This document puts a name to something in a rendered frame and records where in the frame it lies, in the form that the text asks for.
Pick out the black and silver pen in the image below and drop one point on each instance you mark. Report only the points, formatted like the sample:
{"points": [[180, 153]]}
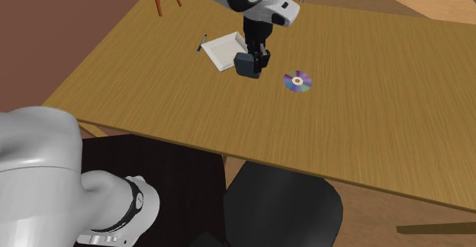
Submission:
{"points": [[201, 44]]}

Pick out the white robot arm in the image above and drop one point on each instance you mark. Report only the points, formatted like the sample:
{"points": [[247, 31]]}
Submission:
{"points": [[41, 186]]}

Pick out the white square plate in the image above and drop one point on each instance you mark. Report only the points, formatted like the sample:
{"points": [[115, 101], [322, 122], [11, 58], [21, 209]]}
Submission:
{"points": [[223, 51]]}

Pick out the black round chair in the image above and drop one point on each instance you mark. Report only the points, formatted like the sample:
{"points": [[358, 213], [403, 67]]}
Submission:
{"points": [[282, 205]]}

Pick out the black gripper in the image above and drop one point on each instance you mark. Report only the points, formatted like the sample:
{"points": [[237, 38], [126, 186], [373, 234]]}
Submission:
{"points": [[256, 29]]}

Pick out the wooden table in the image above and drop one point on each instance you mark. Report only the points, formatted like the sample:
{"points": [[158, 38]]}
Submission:
{"points": [[334, 134]]}

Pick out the dark grey rounded box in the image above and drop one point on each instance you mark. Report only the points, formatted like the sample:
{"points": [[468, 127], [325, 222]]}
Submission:
{"points": [[244, 65]]}

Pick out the iridescent compact disc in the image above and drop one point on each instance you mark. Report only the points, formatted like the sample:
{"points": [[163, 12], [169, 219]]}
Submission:
{"points": [[297, 81]]}

